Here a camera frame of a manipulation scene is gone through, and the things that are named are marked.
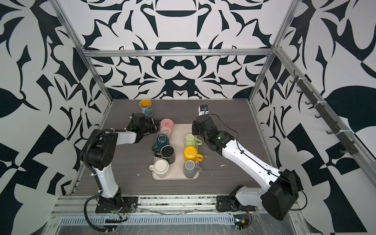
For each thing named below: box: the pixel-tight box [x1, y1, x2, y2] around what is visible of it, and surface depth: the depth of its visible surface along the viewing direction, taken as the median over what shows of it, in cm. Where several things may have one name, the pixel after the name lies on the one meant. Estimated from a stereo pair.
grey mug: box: [183, 159, 204, 180], surface depth 80 cm
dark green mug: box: [151, 134, 170, 152], surface depth 89 cm
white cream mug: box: [148, 158, 170, 178], surface depth 81 cm
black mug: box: [154, 144, 176, 165], surface depth 85 cm
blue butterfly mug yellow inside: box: [139, 98, 155, 118], surface depth 105 cm
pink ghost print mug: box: [157, 118, 175, 139], surface depth 93 cm
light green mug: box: [184, 133, 203, 148], surface depth 89 cm
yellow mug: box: [183, 145, 204, 163], surface depth 85 cm
